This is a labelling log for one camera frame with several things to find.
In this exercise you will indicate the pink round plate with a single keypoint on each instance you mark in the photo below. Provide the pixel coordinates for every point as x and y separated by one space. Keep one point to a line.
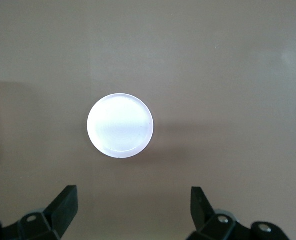
120 126

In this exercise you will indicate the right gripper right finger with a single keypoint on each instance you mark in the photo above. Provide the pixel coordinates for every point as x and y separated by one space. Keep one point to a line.
212 220

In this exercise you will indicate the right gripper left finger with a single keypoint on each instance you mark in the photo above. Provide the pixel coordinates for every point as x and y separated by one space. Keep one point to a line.
55 215

